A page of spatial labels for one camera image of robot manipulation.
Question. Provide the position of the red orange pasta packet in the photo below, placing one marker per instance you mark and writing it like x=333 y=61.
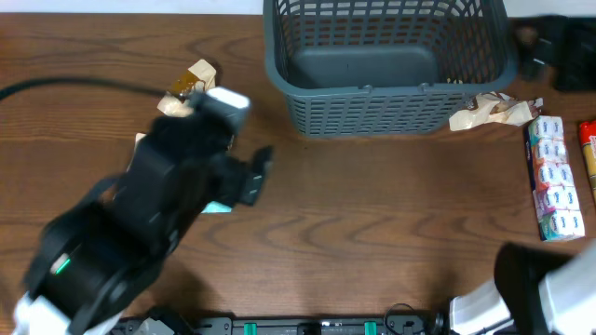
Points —
x=587 y=133

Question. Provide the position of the beige snack bag right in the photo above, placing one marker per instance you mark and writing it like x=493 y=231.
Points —
x=497 y=108

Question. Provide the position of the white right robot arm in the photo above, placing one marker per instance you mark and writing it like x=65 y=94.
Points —
x=534 y=291

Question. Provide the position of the black rail base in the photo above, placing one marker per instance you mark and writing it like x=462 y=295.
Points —
x=399 y=319

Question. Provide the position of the beige snack bag lower left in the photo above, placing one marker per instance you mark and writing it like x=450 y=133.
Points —
x=138 y=138

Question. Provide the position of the teal packet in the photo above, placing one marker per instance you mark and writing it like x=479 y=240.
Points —
x=215 y=208

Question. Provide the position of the dark grey plastic basket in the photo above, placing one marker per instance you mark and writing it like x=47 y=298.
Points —
x=377 y=67

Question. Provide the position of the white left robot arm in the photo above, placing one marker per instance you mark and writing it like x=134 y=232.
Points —
x=96 y=258

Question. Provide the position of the beige snack bag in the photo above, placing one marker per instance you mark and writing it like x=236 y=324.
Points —
x=497 y=108
x=198 y=78
x=138 y=138

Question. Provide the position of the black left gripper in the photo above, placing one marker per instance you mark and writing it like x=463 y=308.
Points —
x=234 y=176

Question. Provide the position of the beige snack bag upper left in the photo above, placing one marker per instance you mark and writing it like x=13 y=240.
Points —
x=198 y=78

